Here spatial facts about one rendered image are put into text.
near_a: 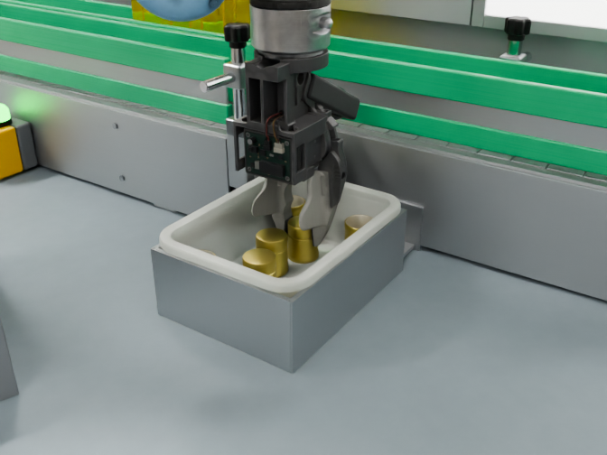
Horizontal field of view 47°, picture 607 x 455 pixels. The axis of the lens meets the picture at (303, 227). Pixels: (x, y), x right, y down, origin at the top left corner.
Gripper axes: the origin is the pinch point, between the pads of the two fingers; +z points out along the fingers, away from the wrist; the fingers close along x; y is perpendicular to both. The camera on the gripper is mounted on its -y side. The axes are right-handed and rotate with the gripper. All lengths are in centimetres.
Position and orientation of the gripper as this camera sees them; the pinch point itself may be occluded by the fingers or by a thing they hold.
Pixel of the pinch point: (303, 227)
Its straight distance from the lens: 77.3
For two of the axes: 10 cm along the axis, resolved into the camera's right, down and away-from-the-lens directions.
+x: 8.5, 2.4, -4.7
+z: 0.0, 8.9, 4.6
